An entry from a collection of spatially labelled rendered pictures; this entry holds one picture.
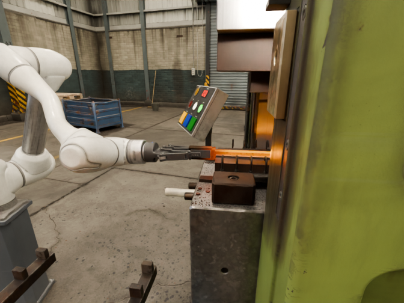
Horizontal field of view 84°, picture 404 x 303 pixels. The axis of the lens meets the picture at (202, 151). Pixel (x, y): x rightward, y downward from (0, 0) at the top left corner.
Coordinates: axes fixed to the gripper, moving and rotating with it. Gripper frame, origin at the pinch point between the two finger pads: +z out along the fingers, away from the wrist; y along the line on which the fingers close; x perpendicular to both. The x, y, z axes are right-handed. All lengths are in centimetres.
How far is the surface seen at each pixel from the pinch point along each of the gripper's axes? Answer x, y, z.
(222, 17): 39.1, 12.4, 7.9
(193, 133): -2.5, -37.3, -8.8
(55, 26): 201, -708, -582
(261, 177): -4.2, 10.1, 19.8
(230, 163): -1.1, 7.4, 10.4
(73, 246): -97, -52, -109
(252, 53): 31.2, 7.4, 16.0
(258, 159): -1.2, 2.8, 19.5
